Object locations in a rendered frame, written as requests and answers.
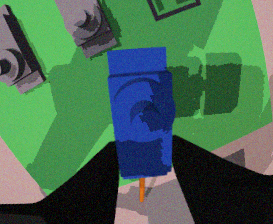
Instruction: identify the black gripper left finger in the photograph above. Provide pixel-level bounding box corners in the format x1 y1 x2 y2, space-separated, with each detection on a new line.
0 141 120 224

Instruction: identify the green flat deck plate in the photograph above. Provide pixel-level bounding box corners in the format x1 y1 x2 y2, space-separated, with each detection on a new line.
0 0 273 194

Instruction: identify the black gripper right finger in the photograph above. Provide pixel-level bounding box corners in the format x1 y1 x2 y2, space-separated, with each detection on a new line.
172 136 273 224

